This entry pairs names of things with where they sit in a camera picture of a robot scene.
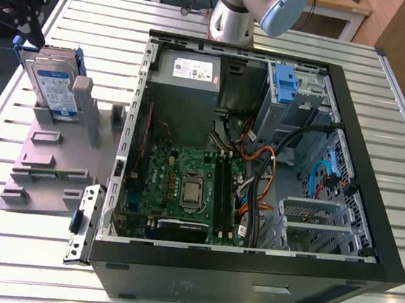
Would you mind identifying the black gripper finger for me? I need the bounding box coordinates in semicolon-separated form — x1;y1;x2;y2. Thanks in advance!
1;0;49;50

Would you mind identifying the hard disk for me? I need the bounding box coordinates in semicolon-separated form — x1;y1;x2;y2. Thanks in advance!
4;35;91;124

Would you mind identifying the metal disk bay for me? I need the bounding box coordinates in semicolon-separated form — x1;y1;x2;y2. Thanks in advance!
256;193;382;265

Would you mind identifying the green RAM stick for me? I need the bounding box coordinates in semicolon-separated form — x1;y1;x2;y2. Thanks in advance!
28;168;69;183

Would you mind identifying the grey power supply unit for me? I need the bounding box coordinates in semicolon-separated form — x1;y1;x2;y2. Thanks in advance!
140;47;225;150

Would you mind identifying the grey parts rack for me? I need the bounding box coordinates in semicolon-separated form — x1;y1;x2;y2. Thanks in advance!
0;67;133;225

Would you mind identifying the green motherboard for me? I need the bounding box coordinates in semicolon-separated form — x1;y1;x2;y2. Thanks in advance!
111;138;258;251

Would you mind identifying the blue expansion slot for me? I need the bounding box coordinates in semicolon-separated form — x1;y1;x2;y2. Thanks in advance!
125;190;143;214

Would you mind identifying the CPU socket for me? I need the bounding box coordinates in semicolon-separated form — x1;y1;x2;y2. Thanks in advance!
176;169;212;217

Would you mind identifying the silver CPU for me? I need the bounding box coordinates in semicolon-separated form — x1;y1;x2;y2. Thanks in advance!
180;180;206;206

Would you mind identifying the metal socket cover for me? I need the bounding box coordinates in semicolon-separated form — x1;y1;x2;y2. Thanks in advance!
178;178;208;211

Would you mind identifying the black RAM slot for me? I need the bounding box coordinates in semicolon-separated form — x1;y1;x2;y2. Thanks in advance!
216;150;244;242
207;149;236;241

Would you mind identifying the black graphics card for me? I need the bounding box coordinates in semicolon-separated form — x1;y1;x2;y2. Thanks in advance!
143;214;212;247

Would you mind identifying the blue plastic drive latch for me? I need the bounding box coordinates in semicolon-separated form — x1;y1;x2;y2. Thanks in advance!
271;62;301;105

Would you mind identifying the metal drive cage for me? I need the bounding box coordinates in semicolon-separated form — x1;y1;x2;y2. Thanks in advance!
252;59;347;153

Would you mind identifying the black open PC case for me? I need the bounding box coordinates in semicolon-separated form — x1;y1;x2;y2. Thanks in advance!
83;23;405;303

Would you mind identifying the wooden top desk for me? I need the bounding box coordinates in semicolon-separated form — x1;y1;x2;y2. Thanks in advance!
129;0;374;45

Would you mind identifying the metal card retainer bracket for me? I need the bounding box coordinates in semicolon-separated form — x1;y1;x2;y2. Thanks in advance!
62;180;108;268

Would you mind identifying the thick black cable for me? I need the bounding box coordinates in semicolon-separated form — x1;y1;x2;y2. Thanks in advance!
242;118;337;256

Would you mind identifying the orange wire bundle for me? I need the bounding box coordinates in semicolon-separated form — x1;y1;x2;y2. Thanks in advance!
232;118;286;221

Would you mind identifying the blue data wire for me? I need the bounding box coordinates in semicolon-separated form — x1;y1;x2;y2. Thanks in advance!
307;149;341;203

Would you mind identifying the power wire black connector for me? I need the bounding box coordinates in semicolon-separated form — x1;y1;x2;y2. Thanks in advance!
322;174;361;203

